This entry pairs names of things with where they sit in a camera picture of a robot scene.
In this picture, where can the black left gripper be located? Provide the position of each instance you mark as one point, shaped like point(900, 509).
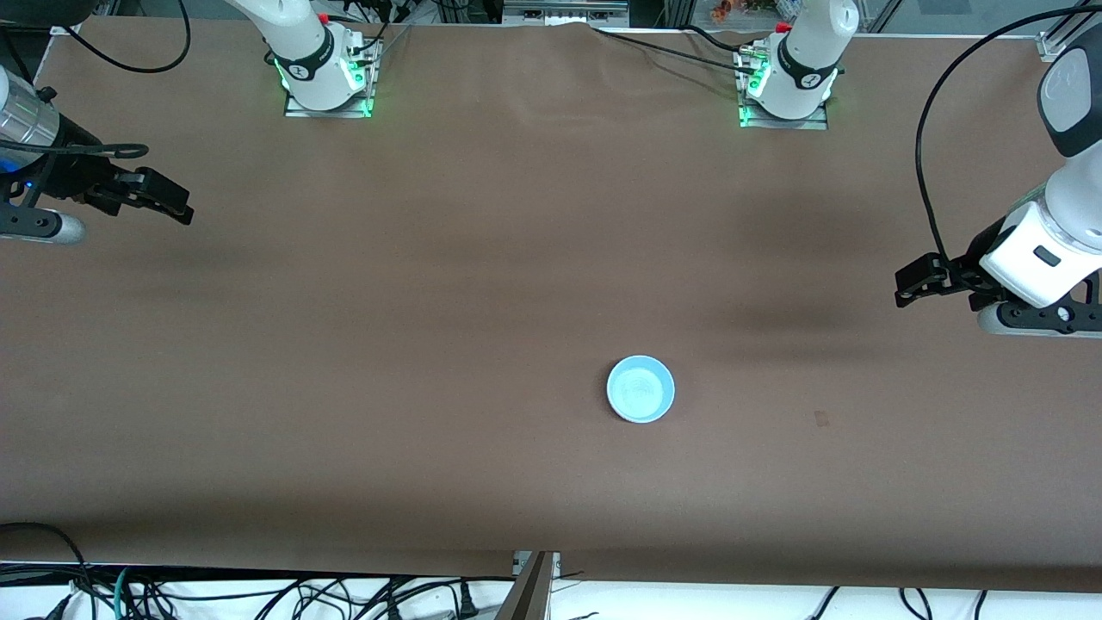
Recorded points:
point(971, 266)

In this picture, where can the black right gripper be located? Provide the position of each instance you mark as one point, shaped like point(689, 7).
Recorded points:
point(79, 170)

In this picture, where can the blue plastic bowl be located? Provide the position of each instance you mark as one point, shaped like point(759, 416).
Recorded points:
point(640, 389)

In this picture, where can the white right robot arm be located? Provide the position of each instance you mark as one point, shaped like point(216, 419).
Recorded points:
point(297, 43)

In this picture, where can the brown table cover sheet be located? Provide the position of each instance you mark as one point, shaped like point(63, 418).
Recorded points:
point(430, 258)

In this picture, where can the grey power strip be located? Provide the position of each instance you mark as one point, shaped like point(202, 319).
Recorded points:
point(560, 10)

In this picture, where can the black power plug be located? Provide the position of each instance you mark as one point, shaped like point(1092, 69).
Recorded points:
point(467, 603)

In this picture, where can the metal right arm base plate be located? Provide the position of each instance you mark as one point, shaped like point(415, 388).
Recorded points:
point(297, 113)

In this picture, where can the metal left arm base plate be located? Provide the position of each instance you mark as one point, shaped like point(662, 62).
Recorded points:
point(814, 123)

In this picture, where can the aluminium frame post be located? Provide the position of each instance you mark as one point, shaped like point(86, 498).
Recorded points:
point(529, 594)

